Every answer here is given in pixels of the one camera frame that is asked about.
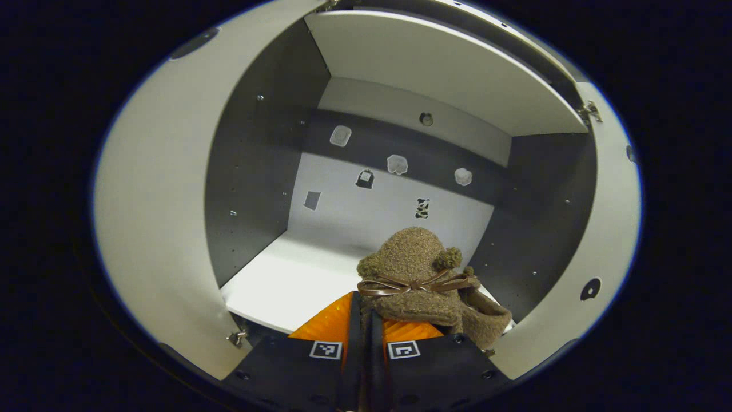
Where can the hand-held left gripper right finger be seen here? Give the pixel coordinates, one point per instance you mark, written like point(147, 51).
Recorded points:
point(376, 372)

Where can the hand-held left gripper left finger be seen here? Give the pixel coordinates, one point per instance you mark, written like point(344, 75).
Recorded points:
point(357, 372)

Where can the brown fuzzy shoe with bow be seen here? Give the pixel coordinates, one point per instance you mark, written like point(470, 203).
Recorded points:
point(412, 252)
point(489, 320)

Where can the white shoe cabinet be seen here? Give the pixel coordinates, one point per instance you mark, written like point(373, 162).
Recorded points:
point(372, 194)

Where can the white cabinet shelf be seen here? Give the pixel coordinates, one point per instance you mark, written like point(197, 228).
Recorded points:
point(286, 286)
point(446, 68)

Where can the metal door hinge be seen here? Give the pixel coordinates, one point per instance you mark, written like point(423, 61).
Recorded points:
point(591, 110)
point(237, 337)

